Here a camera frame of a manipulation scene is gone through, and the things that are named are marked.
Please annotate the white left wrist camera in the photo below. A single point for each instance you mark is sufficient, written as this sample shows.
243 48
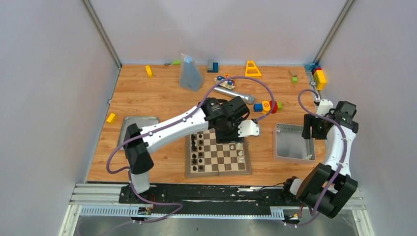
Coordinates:
248 128

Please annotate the silver toy microphone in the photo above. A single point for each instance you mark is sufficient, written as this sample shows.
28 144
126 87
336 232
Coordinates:
249 99

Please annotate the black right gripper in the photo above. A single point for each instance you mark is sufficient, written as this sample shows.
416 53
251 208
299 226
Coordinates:
309 120

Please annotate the yellow curved block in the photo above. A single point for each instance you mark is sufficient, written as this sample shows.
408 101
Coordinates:
149 71

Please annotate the blue bubble-wrapped cone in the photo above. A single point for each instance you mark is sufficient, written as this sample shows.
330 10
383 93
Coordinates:
190 75

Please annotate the yellow triangle toy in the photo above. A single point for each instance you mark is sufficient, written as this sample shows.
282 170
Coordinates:
251 70

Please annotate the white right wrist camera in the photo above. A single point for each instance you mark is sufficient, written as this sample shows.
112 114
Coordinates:
323 107

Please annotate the yellow wooden block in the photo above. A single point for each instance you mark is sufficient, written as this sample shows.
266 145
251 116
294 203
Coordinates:
111 118

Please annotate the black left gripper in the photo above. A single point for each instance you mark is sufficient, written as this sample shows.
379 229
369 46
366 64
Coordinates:
228 136

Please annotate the aluminium frame post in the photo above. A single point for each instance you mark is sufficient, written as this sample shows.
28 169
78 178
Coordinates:
348 4
101 31

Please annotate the wooden chess board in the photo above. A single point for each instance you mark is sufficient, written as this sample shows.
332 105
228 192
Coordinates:
218 159

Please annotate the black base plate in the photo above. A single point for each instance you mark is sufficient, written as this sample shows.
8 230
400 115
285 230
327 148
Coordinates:
214 199

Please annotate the blue grey brick stack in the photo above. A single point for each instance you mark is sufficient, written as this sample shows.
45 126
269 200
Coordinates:
212 67

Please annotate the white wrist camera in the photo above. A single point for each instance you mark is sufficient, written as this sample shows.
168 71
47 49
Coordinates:
248 128
323 107

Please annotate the red rounded block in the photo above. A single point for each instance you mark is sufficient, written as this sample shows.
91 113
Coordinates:
273 106

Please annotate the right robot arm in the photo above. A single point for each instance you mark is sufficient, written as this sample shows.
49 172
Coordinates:
329 186

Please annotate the aluminium frame post left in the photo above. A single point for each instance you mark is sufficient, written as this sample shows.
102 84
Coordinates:
101 31

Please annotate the colourful brick stack right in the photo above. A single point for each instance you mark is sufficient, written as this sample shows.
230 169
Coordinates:
319 77

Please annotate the yellow no-entry sign block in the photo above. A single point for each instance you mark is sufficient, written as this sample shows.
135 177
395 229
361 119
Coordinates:
265 107

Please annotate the blue duplo brick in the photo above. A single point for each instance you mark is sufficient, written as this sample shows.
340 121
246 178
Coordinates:
258 107

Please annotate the aluminium frame post right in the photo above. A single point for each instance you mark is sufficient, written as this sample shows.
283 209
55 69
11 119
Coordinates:
348 4

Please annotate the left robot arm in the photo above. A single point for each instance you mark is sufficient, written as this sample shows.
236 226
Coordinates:
228 118

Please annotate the white blue toy car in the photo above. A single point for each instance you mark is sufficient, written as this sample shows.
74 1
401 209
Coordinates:
227 82

